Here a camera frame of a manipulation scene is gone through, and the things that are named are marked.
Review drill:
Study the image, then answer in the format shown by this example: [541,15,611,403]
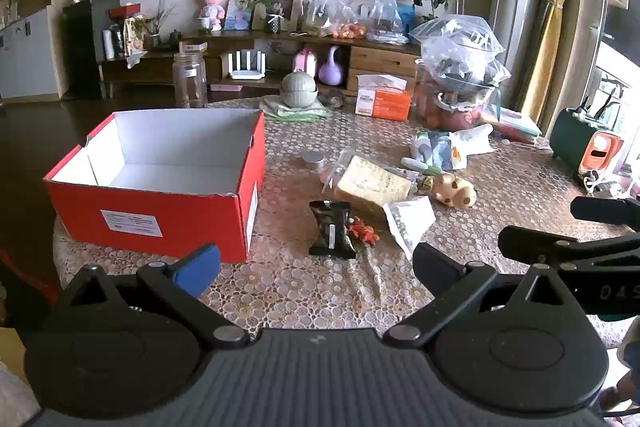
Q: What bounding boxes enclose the white router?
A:
[221,49,267,81]

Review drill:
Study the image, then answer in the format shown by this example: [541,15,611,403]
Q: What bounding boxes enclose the patterned snack bag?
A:
[122,17,148,58]

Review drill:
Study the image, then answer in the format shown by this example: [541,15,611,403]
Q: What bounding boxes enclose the white cupboards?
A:
[0,7,63,100]

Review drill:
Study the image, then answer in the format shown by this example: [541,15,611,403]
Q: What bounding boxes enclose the pink doll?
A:
[197,0,227,32]

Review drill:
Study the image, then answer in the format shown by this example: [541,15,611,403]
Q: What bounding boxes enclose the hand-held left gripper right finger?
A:
[382,242,576,350]

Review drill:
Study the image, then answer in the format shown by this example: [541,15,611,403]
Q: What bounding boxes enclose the white standing air conditioner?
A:
[487,0,548,108]

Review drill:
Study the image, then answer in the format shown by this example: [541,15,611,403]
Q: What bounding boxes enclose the clear glass jar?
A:
[172,52,208,109]

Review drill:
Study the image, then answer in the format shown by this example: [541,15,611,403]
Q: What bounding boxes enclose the red shoe box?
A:
[42,108,267,264]

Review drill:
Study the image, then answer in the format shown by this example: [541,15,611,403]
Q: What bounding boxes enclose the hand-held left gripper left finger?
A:
[59,243,251,350]

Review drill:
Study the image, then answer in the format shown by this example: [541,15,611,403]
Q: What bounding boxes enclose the beige dog toy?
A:
[425,173,478,208]

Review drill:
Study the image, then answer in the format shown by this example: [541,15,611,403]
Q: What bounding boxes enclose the orange tissue box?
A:
[355,74,412,122]

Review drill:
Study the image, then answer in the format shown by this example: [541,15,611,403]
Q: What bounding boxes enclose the photo frame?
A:
[251,0,302,32]
[223,0,256,31]

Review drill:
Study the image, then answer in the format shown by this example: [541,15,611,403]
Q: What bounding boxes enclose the purple gourd vase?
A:
[318,45,346,86]

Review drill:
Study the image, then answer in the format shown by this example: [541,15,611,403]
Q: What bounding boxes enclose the white plastic bag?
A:
[367,0,408,44]

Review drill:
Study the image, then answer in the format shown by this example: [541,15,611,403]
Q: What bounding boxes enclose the clear plastic bag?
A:
[302,0,361,38]

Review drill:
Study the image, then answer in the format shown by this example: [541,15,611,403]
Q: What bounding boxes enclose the pile of oranges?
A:
[332,24,368,40]

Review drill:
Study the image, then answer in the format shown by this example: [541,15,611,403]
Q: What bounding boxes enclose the white and blue packet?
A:
[411,124,496,171]

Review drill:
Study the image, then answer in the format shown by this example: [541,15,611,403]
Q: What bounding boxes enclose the red chair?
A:
[0,247,61,305]

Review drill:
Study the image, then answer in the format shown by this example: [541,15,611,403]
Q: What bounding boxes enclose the clear bag of kitchenware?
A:
[410,14,511,90]

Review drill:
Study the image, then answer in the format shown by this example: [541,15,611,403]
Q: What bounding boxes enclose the green checked cloth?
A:
[260,96,333,120]

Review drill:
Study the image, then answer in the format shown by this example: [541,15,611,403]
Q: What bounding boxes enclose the small potted plant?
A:
[145,0,176,48]

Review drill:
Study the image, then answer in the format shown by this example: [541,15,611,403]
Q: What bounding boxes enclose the wooden television cabinet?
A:
[100,29,423,95]

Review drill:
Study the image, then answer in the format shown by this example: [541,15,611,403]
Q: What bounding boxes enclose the black snack packet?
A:
[308,200,357,258]

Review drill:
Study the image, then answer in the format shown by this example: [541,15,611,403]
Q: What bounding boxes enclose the white plastic packet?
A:
[382,196,437,260]

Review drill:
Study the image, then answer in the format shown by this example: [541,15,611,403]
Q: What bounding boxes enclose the orange and white gadget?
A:
[580,132,623,180]

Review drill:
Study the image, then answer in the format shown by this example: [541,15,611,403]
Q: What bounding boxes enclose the stack of colourful papers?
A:
[482,107,543,145]

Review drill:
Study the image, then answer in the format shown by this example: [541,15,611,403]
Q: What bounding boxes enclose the bag of orange toy pieces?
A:
[347,216,381,244]

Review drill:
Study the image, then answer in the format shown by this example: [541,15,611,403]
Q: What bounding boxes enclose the black tall cabinet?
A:
[62,0,121,100]

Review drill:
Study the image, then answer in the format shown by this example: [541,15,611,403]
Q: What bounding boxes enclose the green pumpkin-shaped pot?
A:
[279,71,319,110]

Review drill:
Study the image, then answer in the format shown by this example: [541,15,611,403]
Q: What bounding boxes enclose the dark green appliance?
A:
[550,107,626,178]

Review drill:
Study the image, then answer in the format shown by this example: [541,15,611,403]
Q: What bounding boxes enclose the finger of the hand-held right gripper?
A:
[570,196,640,227]
[498,226,640,275]

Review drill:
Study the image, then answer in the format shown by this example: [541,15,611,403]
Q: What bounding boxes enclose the yellow curtain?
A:
[520,0,583,122]

